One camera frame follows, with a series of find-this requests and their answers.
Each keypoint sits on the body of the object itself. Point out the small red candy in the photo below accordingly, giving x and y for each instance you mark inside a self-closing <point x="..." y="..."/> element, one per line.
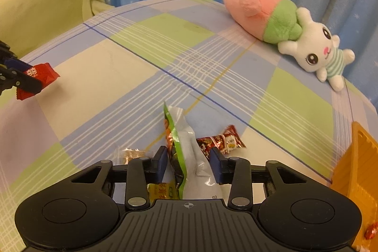
<point x="370" y="232"/>

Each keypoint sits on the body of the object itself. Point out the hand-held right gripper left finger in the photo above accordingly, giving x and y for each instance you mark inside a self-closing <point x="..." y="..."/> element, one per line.
<point x="161" y="165"/>

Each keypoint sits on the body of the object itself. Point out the bunny carrot plush toy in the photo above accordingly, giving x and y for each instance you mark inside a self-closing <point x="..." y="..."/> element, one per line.
<point x="265" y="18"/>

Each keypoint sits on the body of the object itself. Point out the yellow-green covered sofa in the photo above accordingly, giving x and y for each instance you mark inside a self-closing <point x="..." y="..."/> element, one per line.
<point x="44" y="13"/>

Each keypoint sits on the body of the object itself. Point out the dark red patterned candy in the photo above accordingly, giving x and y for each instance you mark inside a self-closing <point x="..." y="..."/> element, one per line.
<point x="224" y="141"/>

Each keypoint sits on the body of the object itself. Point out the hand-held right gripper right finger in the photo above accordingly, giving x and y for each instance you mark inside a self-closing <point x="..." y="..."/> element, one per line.
<point x="217" y="166"/>

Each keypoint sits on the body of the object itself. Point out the long green snack packet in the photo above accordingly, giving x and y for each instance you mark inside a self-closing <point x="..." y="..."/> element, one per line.
<point x="189" y="151"/>

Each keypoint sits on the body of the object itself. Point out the red square snack packet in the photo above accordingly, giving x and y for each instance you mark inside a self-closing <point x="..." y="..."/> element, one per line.
<point x="44" y="73"/>

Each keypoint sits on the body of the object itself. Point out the clear brown candy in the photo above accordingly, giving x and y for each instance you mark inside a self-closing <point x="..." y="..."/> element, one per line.
<point x="131" y="154"/>

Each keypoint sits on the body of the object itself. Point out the yellow candy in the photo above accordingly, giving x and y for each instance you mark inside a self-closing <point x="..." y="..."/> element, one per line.
<point x="161" y="191"/>

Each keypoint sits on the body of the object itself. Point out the plaid tablecloth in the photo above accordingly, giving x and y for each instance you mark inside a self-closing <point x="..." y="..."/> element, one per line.
<point x="118" y="92"/>

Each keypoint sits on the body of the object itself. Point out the orange plastic tray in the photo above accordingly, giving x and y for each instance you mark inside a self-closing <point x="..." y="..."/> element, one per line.
<point x="360" y="169"/>

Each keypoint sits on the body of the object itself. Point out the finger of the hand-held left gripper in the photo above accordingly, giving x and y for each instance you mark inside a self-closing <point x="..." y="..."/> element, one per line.
<point x="16" y="63"/>
<point x="28" y="83"/>

